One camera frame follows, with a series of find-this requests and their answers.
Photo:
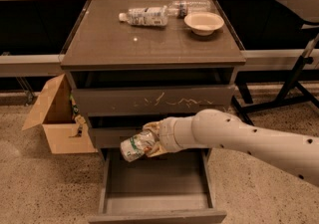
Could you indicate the grey drawer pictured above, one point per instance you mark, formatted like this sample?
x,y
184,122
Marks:
x,y
152,91
174,188
110,131

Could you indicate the grey drawer cabinet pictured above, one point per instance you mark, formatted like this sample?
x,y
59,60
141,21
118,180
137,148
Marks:
x,y
103,43

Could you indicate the small clear water bottle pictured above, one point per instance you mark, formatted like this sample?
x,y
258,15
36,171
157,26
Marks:
x,y
181,8

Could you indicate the large clear water bottle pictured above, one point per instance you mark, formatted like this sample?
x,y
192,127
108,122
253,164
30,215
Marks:
x,y
146,16

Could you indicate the open cardboard box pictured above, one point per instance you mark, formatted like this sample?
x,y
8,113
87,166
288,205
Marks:
x,y
52,111

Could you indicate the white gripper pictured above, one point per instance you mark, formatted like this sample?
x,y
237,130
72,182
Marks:
x,y
166,134

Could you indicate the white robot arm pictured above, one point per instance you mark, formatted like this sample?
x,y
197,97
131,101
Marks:
x,y
293,153

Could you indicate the crushed 7up can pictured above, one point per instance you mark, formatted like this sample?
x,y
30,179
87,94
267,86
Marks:
x,y
138,145

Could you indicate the grey bottom drawer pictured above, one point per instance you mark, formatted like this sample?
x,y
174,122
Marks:
x,y
174,188

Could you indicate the items inside cardboard box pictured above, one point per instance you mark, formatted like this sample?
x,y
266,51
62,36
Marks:
x,y
76,116

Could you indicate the grey top drawer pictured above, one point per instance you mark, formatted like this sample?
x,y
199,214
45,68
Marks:
x,y
152,91

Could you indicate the white bowl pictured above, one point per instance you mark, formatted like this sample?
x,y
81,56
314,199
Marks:
x,y
203,23

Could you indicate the grey middle drawer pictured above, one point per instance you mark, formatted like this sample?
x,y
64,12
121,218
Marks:
x,y
110,131

